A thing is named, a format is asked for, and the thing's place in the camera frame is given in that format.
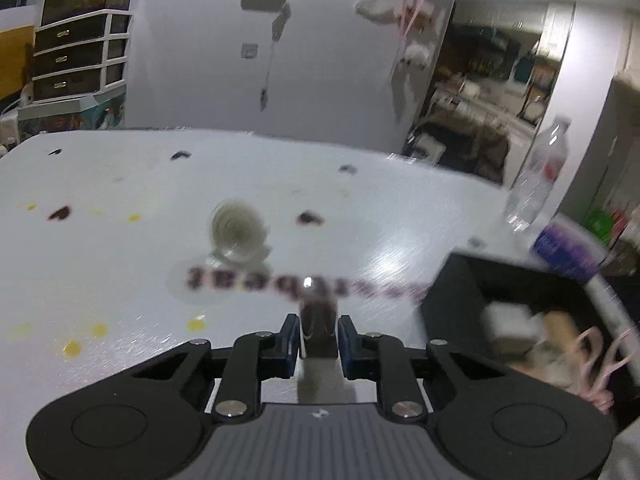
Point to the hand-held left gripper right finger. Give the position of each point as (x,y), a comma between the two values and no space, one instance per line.
(345,346)

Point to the white drawer cabinet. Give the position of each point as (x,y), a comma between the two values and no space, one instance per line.
(70,60)

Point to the black cardboard box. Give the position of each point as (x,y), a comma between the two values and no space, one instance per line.
(450,300)

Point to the white plush sheep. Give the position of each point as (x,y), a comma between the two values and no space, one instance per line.
(414,56)

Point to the pink scissors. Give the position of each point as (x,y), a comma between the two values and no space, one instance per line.
(602,375)

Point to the white cylindrical object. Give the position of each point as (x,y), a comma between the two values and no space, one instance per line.
(510,322)

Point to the clear plastic water bottle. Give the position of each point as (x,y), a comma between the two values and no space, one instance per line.
(540,175)

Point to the oval wooden block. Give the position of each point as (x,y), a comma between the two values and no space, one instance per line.
(560,330)

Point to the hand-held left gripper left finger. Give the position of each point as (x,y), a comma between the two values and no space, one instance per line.
(293,342)

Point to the green bag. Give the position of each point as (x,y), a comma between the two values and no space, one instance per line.
(600,227)

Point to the wall hook plate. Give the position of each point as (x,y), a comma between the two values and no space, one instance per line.
(249,50)

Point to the blue labelled bottle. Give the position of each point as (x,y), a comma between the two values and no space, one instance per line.
(565,252)

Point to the clear glass jar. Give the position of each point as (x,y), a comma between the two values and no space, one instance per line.
(237,232)

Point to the white hanging bag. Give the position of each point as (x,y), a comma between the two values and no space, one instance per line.
(375,5)

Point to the pink ribbon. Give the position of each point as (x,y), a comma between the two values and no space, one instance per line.
(412,15)

